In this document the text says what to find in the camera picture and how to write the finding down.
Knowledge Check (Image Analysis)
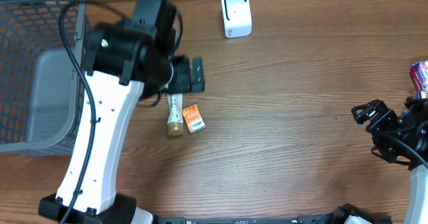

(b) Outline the white gold cosmetic tube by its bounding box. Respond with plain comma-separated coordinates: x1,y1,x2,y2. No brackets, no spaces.
167,94,183,136

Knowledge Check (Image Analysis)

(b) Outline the small orange white packet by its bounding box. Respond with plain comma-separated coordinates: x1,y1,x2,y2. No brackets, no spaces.
182,104,206,133

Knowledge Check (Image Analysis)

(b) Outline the red purple snack pack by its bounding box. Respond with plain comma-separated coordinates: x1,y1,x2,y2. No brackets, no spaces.
409,60,427,99

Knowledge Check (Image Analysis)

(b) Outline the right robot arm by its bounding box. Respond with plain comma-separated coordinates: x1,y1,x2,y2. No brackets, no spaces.
351,97,427,224

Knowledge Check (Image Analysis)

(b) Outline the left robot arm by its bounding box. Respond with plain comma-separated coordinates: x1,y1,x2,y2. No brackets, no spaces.
38,0,205,224

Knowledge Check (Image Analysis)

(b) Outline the white barcode scanner stand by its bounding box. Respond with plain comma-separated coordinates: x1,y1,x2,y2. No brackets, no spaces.
221,0,252,39

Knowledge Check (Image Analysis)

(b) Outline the grey plastic shopping basket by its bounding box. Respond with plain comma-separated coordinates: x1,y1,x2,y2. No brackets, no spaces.
1,0,84,156

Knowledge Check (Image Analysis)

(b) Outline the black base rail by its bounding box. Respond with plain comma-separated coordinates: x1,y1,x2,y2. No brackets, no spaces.
146,215,393,224

